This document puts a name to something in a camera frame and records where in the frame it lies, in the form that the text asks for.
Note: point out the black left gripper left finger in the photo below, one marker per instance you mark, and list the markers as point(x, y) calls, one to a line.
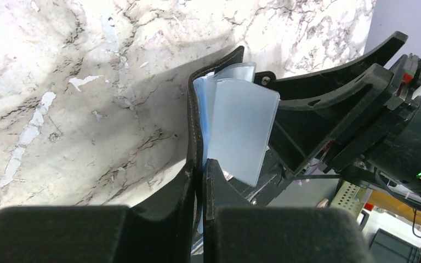
point(159, 229)

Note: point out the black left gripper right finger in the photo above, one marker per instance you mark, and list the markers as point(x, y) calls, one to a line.
point(236, 231)

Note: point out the beige perforated box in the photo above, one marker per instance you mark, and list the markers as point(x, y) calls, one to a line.
point(351, 198)

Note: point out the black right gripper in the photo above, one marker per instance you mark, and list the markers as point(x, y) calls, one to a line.
point(316, 108)

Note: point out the black leather card holder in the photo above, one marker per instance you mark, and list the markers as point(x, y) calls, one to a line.
point(230, 116)

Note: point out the dark grey equipment box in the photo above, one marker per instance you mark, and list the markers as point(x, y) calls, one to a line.
point(388, 248)

